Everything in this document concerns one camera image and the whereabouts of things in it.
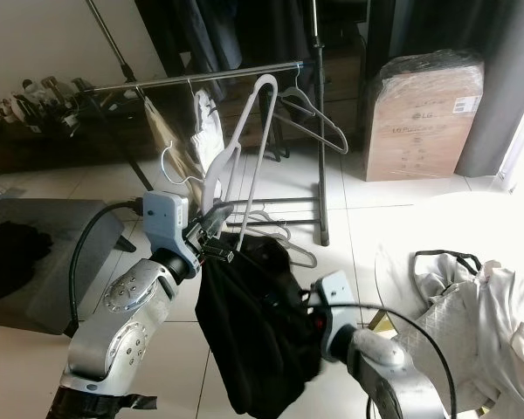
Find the black garment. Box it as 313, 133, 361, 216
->
194, 234, 324, 418

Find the light grey clothes hanger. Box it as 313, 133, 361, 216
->
162, 74, 280, 254

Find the black cloth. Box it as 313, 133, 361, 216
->
0, 223, 46, 302

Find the dark grey clothes hanger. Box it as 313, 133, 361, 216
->
275, 65, 350, 156

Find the beige hanging garment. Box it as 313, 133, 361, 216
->
144, 96, 206, 189

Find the white hanging garment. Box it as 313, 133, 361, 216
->
192, 89, 225, 175

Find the grey fabric ottoman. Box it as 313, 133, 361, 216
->
0, 199, 128, 337

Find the white clothes pile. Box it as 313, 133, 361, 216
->
376, 251, 524, 411

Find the black metal clothes rack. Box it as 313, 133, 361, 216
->
85, 0, 330, 247

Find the dark wooden low cabinet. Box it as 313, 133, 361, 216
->
0, 57, 368, 174

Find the tan shoe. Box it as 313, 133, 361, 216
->
37, 77, 66, 106

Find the wrapped cardboard box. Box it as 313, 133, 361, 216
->
362, 51, 486, 182

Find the white sneaker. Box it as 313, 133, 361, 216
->
16, 80, 39, 110

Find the dark grey curtain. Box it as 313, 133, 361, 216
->
454, 0, 524, 178

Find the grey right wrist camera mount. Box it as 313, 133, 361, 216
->
310, 271, 355, 337

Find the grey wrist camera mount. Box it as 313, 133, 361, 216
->
141, 192, 202, 267
310, 271, 355, 337

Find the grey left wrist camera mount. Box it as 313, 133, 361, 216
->
141, 192, 202, 267

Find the black bag strap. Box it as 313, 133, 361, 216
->
413, 251, 483, 278

